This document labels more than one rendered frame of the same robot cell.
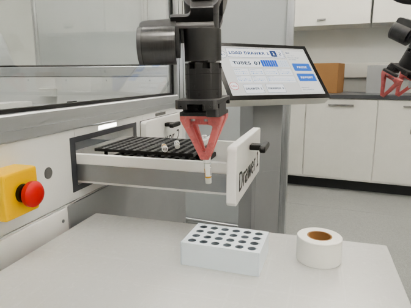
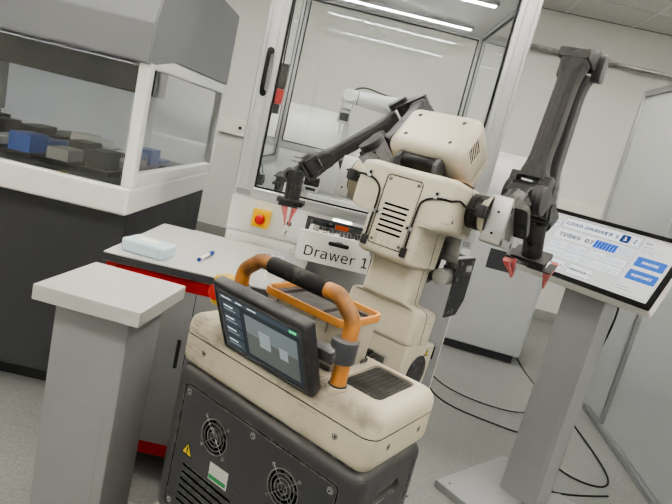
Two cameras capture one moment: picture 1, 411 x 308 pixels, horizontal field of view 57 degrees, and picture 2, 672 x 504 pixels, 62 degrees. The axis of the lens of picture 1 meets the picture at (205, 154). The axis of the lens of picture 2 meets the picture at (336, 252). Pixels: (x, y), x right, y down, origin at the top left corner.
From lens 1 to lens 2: 1.98 m
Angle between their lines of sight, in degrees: 71
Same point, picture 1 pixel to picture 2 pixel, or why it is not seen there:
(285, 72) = (614, 261)
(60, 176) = (295, 229)
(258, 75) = (573, 252)
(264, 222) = (539, 424)
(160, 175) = not seen: hidden behind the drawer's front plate
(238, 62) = (566, 234)
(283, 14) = not seen: outside the picture
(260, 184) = (547, 377)
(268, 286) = not seen: hidden behind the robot
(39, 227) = (276, 243)
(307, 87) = (626, 287)
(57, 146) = (298, 215)
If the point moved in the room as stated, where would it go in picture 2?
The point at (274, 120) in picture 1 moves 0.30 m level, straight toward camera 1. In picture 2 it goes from (587, 313) to (512, 297)
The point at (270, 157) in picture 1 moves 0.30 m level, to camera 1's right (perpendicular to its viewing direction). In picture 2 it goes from (570, 354) to (628, 393)
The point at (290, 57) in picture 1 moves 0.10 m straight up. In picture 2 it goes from (648, 249) to (658, 222)
